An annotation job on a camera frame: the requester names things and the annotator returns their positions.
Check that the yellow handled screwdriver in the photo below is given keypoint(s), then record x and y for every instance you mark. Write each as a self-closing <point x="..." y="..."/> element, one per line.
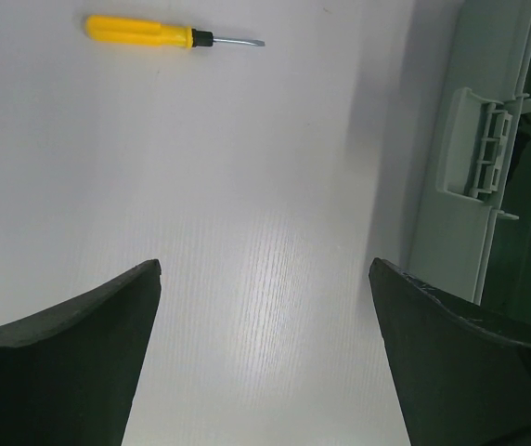
<point x="119" y="30"/>

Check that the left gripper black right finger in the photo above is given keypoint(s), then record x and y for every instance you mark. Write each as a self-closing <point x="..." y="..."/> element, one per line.
<point x="462" y="373"/>

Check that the green toolbox with clear lid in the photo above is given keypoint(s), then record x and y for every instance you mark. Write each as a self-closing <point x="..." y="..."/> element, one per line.
<point x="473" y="225"/>

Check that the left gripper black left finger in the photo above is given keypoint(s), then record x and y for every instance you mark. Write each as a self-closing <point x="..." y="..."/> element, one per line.
<point x="69" y="373"/>

